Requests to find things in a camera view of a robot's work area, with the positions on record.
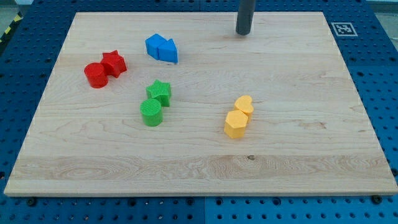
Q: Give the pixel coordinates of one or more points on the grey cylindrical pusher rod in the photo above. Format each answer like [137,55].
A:
[245,16]

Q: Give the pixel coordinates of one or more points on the yellow hexagon block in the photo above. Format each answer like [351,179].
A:
[235,124]

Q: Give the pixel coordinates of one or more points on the blue triangle block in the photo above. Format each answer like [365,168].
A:
[168,51]

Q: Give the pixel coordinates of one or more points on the yellow heart block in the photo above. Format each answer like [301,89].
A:
[244,104]

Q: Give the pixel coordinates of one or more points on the white fiducial marker tag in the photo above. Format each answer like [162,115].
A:
[344,29]

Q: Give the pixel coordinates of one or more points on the blue cube block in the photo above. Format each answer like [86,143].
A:
[152,45]

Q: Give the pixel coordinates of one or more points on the green star block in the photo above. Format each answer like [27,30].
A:
[160,91]

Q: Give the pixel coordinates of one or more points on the wooden board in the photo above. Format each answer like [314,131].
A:
[309,134]

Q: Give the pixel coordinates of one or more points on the green cylinder block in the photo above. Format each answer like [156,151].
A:
[151,111]

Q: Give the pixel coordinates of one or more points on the red star block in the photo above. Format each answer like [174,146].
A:
[113,63]

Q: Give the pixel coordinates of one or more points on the red cylinder block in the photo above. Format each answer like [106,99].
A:
[96,75]

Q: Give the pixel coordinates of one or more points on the yellow black hazard tape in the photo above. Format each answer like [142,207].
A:
[10,30]

